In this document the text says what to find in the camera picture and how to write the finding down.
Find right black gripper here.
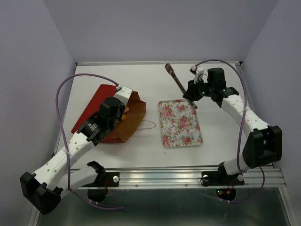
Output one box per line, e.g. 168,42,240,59
182,76,215,101

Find orange oval bread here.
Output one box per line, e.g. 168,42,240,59
121,106,129,121

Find red brown paper bag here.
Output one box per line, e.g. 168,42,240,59
71,84,146,146

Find metal tongs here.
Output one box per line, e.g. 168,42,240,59
164,63,198,109

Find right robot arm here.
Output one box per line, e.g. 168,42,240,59
183,66,283,186

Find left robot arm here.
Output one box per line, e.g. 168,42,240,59
20,96,129,215

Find floral tray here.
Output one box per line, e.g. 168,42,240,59
158,99,203,148

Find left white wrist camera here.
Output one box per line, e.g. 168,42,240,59
113,85,133,106

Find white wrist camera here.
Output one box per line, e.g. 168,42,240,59
190,65,205,84
113,85,133,106

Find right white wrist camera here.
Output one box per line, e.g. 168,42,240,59
190,65,205,84

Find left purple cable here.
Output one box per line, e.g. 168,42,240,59
55,73,125,210

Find purple cable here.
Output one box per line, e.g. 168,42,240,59
194,58,266,204
55,73,125,210

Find aluminium rail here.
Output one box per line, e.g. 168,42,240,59
75,164,286,191

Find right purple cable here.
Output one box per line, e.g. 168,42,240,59
194,58,266,204

